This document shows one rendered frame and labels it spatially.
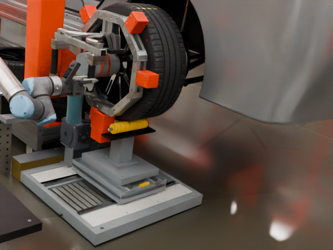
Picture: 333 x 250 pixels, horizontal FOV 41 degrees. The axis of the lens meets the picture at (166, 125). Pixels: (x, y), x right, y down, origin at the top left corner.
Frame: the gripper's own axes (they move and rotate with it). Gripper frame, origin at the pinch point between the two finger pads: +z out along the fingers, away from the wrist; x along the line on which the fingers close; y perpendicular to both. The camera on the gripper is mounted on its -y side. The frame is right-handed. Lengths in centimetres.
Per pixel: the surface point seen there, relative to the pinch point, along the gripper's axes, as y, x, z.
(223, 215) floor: 83, 39, 80
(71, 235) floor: 83, 8, -11
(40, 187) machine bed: 75, -33, -6
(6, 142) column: 62, -73, -8
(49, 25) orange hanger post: -15, -60, 10
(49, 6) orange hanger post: -26, -60, 9
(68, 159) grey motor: 71, -52, 24
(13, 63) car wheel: 33, -152, 35
